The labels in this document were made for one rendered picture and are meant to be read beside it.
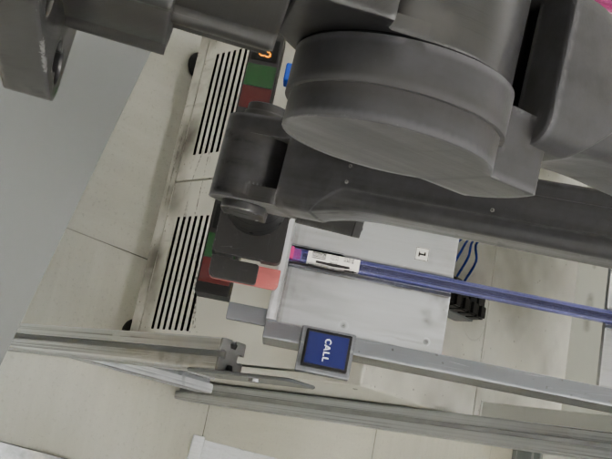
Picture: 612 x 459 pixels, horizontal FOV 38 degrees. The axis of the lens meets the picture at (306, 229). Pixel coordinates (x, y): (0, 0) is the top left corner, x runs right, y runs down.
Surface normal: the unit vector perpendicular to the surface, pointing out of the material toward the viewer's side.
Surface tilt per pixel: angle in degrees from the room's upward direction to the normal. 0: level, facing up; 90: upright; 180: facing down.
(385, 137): 98
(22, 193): 0
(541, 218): 67
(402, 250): 47
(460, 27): 29
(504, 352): 0
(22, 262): 0
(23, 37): 90
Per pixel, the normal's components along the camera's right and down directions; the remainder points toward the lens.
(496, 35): 0.69, 0.08
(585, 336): -0.63, -0.32
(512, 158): 0.53, 0.03
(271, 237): 0.05, -0.26
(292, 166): -0.30, -0.18
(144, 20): -0.18, 0.91
